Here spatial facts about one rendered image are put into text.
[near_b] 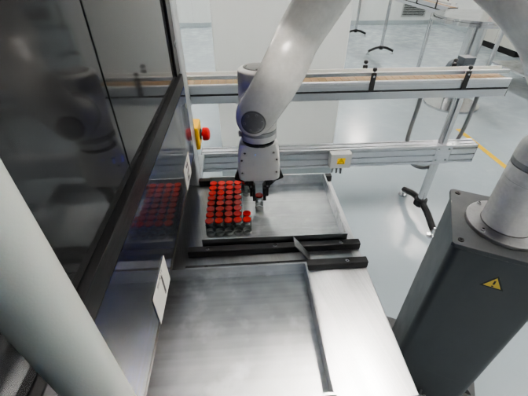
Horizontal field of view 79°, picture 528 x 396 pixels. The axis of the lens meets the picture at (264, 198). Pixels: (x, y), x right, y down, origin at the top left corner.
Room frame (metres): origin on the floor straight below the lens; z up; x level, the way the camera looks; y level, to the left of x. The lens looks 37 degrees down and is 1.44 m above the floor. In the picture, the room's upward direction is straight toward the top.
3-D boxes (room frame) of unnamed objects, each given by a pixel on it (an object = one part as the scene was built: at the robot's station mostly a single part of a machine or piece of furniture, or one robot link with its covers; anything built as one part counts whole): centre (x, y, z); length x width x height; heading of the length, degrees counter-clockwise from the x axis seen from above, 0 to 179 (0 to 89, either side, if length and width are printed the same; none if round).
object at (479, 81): (1.64, -0.30, 0.92); 1.90 x 0.16 x 0.16; 94
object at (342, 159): (1.59, -0.43, 0.50); 0.12 x 0.05 x 0.09; 94
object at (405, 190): (1.70, -1.05, 0.07); 0.50 x 0.08 x 0.14; 4
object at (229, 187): (0.66, 0.09, 0.90); 0.18 x 0.02 x 0.05; 4
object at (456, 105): (1.70, -1.05, 0.46); 0.09 x 0.09 x 0.77; 4
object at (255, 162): (0.68, 0.01, 1.05); 0.10 x 0.08 x 0.11; 94
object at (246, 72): (0.68, 0.01, 1.19); 0.09 x 0.08 x 0.13; 176
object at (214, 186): (0.66, 0.14, 0.90); 0.18 x 0.02 x 0.05; 3
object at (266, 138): (0.68, 0.02, 1.11); 0.09 x 0.08 x 0.03; 94
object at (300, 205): (0.67, -0.02, 0.90); 0.34 x 0.26 x 0.04; 94
